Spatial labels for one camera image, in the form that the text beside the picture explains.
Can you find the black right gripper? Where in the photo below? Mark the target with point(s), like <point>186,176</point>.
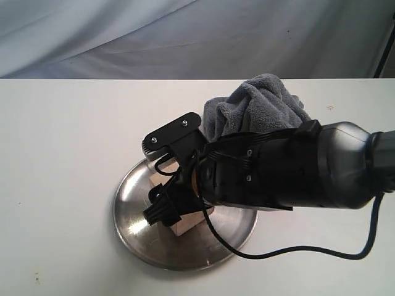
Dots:
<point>171,201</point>

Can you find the light wooden cube block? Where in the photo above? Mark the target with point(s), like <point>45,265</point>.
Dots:
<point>162,173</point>

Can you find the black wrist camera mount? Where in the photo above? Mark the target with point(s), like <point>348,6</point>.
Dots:
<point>179,138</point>

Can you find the grey fluffy towel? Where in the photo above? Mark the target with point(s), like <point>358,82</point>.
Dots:
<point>259,105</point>

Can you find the grey backdrop cloth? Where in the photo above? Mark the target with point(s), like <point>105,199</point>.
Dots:
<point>192,39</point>

